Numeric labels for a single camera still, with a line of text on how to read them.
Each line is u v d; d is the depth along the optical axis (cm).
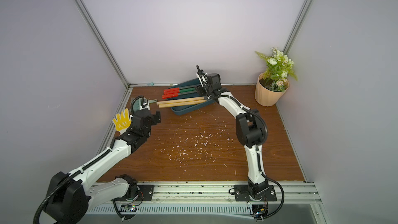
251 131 55
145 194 73
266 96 97
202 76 85
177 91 109
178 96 106
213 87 76
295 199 73
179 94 107
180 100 103
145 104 69
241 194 73
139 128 61
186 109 99
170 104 97
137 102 59
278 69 90
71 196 39
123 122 101
